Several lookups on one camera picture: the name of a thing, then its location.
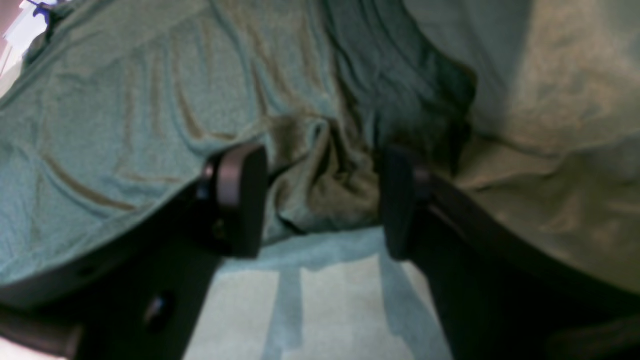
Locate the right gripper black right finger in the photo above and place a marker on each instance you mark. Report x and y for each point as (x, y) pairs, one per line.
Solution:
(496, 296)

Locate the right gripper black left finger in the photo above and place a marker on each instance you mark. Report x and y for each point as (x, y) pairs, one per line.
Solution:
(139, 297)

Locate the green long-sleeve T-shirt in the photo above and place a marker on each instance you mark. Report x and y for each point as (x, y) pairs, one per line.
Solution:
(120, 102)

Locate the light green table cloth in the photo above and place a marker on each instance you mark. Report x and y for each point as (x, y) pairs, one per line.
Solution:
(551, 152)

